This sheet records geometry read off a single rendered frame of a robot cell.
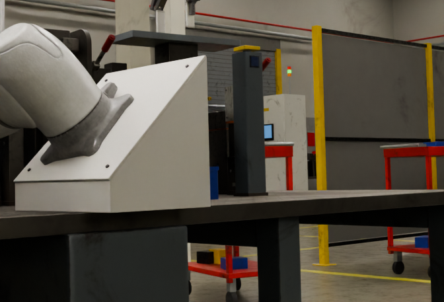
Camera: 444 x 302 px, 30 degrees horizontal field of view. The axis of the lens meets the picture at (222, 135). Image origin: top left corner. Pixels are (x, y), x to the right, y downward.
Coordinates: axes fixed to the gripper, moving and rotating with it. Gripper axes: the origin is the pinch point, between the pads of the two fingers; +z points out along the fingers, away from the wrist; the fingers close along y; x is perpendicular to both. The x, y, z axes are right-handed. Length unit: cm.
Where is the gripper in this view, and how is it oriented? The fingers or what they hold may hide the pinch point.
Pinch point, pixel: (175, 26)
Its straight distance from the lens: 242.6
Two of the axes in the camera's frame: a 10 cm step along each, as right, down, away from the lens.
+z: 0.3, 10.0, -0.5
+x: 7.0, 0.2, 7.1
